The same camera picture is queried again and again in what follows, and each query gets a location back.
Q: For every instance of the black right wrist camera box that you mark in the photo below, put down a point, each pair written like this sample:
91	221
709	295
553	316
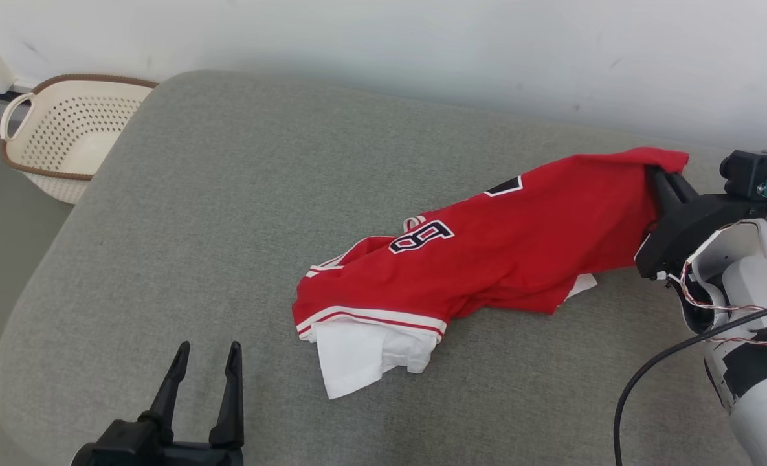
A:
749	173

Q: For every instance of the cream perforated laundry basket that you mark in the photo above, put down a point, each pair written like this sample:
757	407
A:
66	136

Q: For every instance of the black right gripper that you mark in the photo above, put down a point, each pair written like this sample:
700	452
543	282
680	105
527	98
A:
694	230

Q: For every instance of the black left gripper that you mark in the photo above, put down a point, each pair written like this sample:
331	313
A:
150	453

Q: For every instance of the red jersey with white sleeves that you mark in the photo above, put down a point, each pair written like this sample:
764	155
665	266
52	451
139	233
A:
500	252

